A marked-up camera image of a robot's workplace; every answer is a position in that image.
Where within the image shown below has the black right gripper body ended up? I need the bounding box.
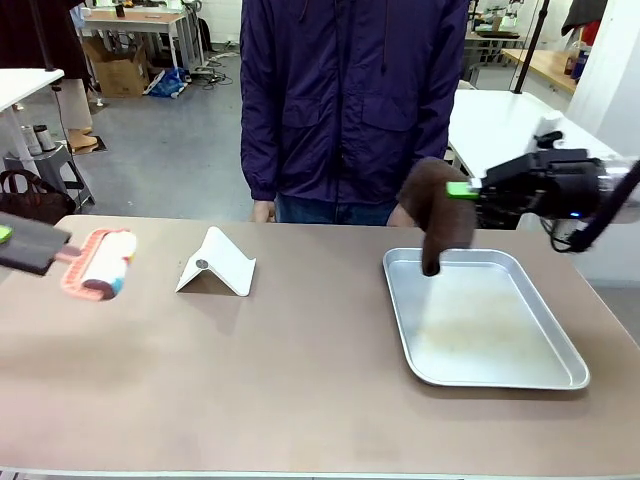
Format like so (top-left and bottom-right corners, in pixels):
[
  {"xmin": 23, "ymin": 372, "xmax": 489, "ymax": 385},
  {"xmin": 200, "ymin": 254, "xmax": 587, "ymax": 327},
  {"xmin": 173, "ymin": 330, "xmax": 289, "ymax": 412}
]
[{"xmin": 521, "ymin": 148, "xmax": 602, "ymax": 222}]

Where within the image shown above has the brown cloth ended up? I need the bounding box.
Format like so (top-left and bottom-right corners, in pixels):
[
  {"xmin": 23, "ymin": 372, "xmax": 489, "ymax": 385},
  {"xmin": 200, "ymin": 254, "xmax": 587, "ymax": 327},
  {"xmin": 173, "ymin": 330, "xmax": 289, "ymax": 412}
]
[{"xmin": 397, "ymin": 157, "xmax": 476, "ymax": 278}]

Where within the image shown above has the pink lint roller black handle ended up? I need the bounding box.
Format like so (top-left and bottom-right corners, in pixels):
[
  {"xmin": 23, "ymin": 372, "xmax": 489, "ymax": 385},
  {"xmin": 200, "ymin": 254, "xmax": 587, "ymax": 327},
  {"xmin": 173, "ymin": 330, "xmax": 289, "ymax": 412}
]
[{"xmin": 0, "ymin": 212, "xmax": 138, "ymax": 302}]

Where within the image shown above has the person's left hand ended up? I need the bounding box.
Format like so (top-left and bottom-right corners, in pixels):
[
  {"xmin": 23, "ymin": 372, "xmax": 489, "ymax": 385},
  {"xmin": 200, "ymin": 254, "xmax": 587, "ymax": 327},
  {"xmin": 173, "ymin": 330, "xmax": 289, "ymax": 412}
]
[{"xmin": 388, "ymin": 203, "xmax": 419, "ymax": 227}]

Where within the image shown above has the person's right hand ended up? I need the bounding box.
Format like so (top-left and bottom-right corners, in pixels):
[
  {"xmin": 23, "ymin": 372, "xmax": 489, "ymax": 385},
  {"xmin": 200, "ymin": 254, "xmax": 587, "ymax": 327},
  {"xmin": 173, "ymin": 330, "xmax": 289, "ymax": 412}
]
[{"xmin": 251, "ymin": 199, "xmax": 277, "ymax": 224}]

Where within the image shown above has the dark brown handbag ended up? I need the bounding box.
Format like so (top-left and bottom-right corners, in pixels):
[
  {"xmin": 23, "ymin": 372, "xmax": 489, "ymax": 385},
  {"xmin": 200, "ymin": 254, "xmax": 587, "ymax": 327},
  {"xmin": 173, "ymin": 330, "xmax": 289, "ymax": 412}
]
[{"xmin": 0, "ymin": 169, "xmax": 77, "ymax": 226}]

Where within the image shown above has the grey metal stool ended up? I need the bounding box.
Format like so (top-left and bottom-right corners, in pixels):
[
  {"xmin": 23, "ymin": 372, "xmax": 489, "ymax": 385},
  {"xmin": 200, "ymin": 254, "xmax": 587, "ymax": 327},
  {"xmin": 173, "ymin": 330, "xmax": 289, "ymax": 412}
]
[{"xmin": 2, "ymin": 141, "xmax": 97, "ymax": 212}]

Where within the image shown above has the light wooden workbench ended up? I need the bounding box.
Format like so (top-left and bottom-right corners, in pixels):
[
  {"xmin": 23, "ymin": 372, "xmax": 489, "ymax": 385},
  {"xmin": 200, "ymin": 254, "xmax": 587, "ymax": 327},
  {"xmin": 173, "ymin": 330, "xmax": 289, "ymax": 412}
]
[{"xmin": 501, "ymin": 47, "xmax": 580, "ymax": 96}]

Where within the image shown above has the black tripod pole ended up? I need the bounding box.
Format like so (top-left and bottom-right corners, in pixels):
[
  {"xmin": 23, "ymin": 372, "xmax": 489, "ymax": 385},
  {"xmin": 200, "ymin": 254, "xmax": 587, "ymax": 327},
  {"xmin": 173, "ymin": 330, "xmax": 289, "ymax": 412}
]
[{"xmin": 509, "ymin": 0, "xmax": 551, "ymax": 95}]

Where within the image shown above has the silver metal tray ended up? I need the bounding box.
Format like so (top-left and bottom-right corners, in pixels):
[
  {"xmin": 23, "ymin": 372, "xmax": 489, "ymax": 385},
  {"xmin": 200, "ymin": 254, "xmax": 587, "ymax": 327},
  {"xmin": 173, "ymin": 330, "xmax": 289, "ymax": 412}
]
[{"xmin": 382, "ymin": 247, "xmax": 591, "ymax": 390}]

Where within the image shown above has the white side table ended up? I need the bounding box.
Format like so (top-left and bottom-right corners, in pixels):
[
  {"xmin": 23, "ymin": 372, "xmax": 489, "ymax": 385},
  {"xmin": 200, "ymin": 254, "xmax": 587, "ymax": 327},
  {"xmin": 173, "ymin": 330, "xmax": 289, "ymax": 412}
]
[{"xmin": 0, "ymin": 67, "xmax": 66, "ymax": 161}]

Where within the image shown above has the person in purple jacket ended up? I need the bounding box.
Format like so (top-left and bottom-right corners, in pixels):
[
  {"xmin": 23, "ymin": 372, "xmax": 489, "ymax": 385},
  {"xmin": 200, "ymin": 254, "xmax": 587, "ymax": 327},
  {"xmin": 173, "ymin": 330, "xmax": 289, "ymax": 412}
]
[{"xmin": 239, "ymin": 0, "xmax": 471, "ymax": 226}]

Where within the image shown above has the cardboard box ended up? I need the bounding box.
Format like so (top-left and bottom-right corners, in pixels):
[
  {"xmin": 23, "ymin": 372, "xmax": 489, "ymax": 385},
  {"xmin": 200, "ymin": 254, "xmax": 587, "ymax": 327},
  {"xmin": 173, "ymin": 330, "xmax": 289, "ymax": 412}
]
[{"xmin": 82, "ymin": 34, "xmax": 150, "ymax": 99}]

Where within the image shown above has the bystander in dark coat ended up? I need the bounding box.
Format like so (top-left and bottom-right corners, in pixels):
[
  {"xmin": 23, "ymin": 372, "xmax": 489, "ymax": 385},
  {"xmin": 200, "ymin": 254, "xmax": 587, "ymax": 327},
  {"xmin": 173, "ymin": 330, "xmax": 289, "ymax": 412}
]
[{"xmin": 0, "ymin": 0, "xmax": 107, "ymax": 154}]

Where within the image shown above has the white folded roller stand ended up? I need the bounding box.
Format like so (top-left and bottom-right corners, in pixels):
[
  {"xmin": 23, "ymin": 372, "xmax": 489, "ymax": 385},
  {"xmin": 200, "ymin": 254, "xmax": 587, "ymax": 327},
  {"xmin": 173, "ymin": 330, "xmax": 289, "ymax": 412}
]
[{"xmin": 174, "ymin": 225, "xmax": 257, "ymax": 297}]

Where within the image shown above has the blue plastic bag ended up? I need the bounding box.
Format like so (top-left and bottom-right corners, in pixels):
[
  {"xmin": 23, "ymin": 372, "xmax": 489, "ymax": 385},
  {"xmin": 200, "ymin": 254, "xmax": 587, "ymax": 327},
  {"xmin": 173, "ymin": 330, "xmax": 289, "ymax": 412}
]
[{"xmin": 144, "ymin": 67, "xmax": 190, "ymax": 99}]

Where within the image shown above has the wooden top background table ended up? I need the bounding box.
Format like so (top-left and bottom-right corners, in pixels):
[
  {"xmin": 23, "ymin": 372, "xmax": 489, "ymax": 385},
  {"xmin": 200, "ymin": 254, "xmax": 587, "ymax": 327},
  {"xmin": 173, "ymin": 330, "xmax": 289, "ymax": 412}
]
[{"xmin": 78, "ymin": 9, "xmax": 190, "ymax": 62}]

